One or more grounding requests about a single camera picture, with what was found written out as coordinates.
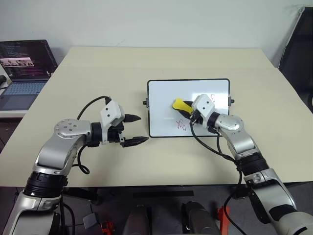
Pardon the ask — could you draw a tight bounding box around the black-framed small whiteboard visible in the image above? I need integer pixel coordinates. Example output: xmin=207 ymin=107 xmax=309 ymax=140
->
xmin=142 ymin=78 xmax=234 ymax=138

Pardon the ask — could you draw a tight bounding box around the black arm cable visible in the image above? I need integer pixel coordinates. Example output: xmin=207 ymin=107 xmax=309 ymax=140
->
xmin=60 ymin=95 xmax=112 ymax=235
xmin=190 ymin=116 xmax=247 ymax=235

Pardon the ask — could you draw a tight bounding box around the open grey laptop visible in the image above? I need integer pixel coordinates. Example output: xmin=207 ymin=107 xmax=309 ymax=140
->
xmin=0 ymin=40 xmax=59 ymax=112

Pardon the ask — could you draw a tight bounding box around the black office chair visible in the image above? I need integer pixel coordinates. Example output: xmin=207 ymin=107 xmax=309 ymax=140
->
xmin=277 ymin=6 xmax=313 ymax=93

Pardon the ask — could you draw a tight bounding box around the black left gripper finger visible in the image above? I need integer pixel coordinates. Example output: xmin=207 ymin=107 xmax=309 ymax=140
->
xmin=121 ymin=137 xmax=150 ymax=148
xmin=123 ymin=113 xmax=142 ymax=123

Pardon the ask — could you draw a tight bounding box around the black table leg frame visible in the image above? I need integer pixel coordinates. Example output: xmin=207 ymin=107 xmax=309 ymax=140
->
xmin=62 ymin=187 xmax=101 ymax=206

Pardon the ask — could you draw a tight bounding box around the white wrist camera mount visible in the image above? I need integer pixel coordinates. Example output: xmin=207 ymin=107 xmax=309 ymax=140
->
xmin=191 ymin=94 xmax=216 ymax=129
xmin=99 ymin=98 xmax=126 ymax=144

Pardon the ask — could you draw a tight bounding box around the dark rounded shape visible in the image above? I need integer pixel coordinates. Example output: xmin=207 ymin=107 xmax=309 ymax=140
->
xmin=180 ymin=201 xmax=216 ymax=235
xmin=121 ymin=204 xmax=157 ymax=235

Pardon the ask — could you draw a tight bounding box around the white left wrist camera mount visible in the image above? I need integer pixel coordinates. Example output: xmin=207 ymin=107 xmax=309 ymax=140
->
xmin=99 ymin=98 xmax=126 ymax=144

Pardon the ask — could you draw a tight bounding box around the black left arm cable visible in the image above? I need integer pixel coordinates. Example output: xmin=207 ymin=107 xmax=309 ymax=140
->
xmin=60 ymin=95 xmax=112 ymax=235

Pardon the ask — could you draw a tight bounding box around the orange black clamp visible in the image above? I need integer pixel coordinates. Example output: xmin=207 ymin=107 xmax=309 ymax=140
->
xmin=217 ymin=206 xmax=232 ymax=235
xmin=101 ymin=220 xmax=116 ymax=235

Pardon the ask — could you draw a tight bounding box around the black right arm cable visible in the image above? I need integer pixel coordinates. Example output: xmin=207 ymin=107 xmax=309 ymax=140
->
xmin=190 ymin=116 xmax=247 ymax=235

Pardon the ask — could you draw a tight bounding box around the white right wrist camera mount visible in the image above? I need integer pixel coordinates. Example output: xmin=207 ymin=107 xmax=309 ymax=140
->
xmin=191 ymin=94 xmax=216 ymax=129

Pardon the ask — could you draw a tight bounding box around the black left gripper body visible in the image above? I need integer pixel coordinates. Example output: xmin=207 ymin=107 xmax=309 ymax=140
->
xmin=107 ymin=121 xmax=128 ymax=147

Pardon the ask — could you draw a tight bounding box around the grey floor pedal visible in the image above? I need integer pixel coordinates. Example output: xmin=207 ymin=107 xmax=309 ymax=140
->
xmin=83 ymin=213 xmax=98 ymax=229

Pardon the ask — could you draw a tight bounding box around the yellow whiteboard eraser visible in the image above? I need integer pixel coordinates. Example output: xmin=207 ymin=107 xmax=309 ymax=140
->
xmin=172 ymin=98 xmax=194 ymax=115

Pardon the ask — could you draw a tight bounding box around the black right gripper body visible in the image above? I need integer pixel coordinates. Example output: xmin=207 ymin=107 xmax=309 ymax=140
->
xmin=189 ymin=109 xmax=204 ymax=126

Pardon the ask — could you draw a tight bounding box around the black table crossbar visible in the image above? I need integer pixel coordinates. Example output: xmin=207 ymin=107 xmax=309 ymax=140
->
xmin=133 ymin=190 xmax=195 ymax=198

